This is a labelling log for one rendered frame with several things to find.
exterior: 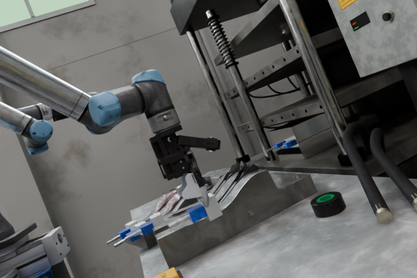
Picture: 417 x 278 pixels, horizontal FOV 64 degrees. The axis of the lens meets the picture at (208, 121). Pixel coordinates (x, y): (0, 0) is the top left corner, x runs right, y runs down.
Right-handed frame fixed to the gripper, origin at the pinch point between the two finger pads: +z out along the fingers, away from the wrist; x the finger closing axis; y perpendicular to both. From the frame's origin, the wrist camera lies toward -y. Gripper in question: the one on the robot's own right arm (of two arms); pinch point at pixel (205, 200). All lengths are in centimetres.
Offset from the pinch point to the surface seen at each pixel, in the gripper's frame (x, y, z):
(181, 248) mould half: -9.9, 9.3, 11.2
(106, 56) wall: -258, -11, -121
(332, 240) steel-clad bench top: 20.4, -17.8, 15.0
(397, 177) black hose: 19.8, -39.6, 10.3
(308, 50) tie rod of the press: -22, -61, -29
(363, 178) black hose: 14.2, -35.4, 9.0
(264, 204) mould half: -9.9, -17.7, 10.8
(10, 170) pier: -250, 104, -47
